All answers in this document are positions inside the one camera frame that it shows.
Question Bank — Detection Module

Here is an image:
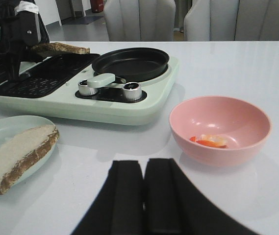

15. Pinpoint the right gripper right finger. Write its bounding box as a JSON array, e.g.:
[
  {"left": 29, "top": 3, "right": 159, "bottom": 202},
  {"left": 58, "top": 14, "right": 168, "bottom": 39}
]
[{"left": 144, "top": 159, "right": 254, "bottom": 235}]

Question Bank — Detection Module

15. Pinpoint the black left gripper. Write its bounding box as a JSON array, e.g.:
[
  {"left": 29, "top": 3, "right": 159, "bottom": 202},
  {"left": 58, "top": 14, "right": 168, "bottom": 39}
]
[{"left": 0, "top": 7, "right": 41, "bottom": 83}]

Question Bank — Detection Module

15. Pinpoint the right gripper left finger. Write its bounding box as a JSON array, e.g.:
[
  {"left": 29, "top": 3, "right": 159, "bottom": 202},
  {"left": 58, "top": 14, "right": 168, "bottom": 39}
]
[{"left": 74, "top": 161, "right": 144, "bottom": 235}]

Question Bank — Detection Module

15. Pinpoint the bread slice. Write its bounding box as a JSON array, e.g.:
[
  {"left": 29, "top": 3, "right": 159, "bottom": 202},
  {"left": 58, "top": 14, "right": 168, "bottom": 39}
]
[
  {"left": 31, "top": 42, "right": 90, "bottom": 57},
  {"left": 0, "top": 125, "right": 59, "bottom": 195}
]

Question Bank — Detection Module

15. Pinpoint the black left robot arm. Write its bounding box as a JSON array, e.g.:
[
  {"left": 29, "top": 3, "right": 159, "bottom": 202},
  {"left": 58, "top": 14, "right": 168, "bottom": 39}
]
[{"left": 0, "top": 0, "right": 50, "bottom": 83}]

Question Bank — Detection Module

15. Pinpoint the mint green breakfast maker base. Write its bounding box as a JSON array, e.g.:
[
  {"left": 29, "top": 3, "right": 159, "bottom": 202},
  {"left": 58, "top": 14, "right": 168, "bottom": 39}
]
[{"left": 0, "top": 54, "right": 179, "bottom": 125}]

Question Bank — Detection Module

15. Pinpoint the orange shrimp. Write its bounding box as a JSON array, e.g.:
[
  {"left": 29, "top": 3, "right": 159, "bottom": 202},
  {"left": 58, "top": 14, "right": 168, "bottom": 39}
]
[{"left": 189, "top": 135, "right": 227, "bottom": 148}]

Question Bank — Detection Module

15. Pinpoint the left silver control knob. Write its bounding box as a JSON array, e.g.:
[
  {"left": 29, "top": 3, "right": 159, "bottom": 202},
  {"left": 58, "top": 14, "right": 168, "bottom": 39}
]
[{"left": 78, "top": 80, "right": 99, "bottom": 96}]

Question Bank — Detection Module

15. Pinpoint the silver control knob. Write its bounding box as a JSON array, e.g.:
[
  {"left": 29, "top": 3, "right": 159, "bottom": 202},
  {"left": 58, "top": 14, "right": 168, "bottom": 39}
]
[
  {"left": 78, "top": 80, "right": 99, "bottom": 96},
  {"left": 122, "top": 82, "right": 142, "bottom": 101}
]

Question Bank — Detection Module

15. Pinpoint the mint green round plate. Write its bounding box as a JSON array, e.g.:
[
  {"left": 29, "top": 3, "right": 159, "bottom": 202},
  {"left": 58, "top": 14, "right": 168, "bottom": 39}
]
[{"left": 0, "top": 116, "right": 56, "bottom": 187}]

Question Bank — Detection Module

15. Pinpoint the pink bowl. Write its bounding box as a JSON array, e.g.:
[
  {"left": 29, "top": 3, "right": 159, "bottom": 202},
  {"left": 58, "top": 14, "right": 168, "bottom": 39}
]
[{"left": 169, "top": 96, "right": 272, "bottom": 166}]

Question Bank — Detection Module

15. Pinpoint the left beige upholstered chair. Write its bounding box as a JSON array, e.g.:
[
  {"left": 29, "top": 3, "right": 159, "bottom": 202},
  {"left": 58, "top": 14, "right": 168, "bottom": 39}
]
[{"left": 104, "top": 0, "right": 176, "bottom": 42}]

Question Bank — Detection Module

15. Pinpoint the beige upholstered chair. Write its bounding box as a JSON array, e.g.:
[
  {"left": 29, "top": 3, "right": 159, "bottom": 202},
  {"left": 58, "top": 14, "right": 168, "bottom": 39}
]
[
  {"left": 104, "top": 0, "right": 176, "bottom": 42},
  {"left": 184, "top": 0, "right": 279, "bottom": 42}
]

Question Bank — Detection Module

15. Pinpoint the right silver control knob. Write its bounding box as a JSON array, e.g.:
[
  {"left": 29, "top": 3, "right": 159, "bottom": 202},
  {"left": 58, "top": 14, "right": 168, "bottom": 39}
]
[{"left": 122, "top": 82, "right": 142, "bottom": 101}]

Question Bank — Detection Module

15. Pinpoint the black round frying pan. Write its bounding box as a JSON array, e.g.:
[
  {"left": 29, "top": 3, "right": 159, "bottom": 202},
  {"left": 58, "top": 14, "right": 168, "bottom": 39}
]
[{"left": 87, "top": 47, "right": 170, "bottom": 88}]

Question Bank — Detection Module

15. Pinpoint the right beige upholstered chair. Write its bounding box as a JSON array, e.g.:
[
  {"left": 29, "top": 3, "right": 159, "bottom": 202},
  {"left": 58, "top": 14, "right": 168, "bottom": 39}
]
[{"left": 184, "top": 0, "right": 279, "bottom": 42}]

